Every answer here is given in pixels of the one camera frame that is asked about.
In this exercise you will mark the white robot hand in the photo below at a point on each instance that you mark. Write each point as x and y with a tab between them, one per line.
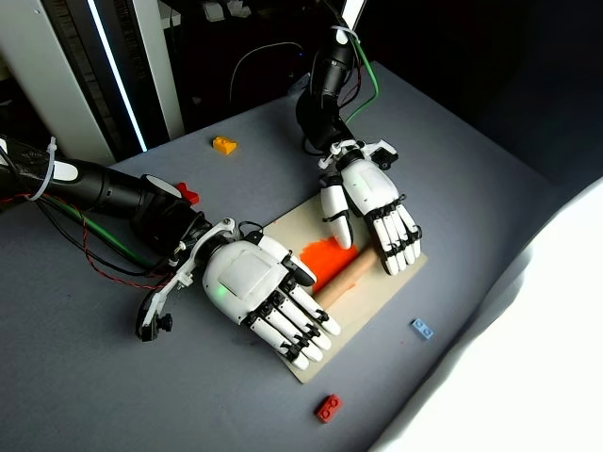
245	278
369	188

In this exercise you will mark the wooden rolling pin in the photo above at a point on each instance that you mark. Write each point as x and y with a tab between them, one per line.
344	282

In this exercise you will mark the orange play dough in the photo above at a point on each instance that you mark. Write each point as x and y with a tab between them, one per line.
330	263

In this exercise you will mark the small red toy piece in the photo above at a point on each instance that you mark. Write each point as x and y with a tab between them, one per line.
188	194

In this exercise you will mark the light wooden board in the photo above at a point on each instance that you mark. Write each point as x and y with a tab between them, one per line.
372	292

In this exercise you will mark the yellow toy brick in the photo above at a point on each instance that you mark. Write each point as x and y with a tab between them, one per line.
224	146

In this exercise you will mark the grey table cloth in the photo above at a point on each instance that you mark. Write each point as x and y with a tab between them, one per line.
141	376

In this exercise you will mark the light blue toy brick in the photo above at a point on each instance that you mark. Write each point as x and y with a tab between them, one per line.
422	329

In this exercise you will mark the white zip tie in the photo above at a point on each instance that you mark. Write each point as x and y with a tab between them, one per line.
47	169
340	37

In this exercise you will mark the red toy brick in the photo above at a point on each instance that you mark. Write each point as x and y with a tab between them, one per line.
328	408

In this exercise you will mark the white backdrop sheet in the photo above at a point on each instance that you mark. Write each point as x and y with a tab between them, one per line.
542	353

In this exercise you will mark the white robot body column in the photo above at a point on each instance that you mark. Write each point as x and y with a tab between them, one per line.
28	70

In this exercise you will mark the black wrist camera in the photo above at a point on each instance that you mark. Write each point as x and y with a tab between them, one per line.
150	332
385	157

